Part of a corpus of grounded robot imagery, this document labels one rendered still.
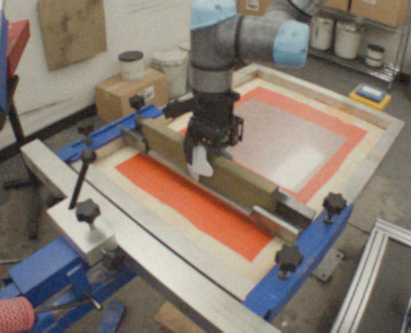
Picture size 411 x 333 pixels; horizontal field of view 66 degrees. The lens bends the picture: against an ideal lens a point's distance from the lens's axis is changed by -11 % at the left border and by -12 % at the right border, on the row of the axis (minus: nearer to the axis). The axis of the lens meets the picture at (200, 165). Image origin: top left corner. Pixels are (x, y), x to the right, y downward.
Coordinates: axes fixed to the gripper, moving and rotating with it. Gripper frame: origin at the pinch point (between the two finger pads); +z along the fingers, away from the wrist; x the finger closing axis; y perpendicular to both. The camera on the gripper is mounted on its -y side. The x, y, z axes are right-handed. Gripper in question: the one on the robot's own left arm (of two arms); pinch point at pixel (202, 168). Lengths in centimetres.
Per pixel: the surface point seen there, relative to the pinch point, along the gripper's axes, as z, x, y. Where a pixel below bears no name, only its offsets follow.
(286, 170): 5.5, 17.9, 10.9
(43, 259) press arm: -3.2, -37.5, -0.7
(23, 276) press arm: -3.2, -41.9, -0.1
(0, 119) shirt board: 6, -21, -72
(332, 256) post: 100, 83, 18
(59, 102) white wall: 76, 54, -200
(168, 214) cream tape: 5.4, -10.8, 0.4
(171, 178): 5.5, -2.6, -7.2
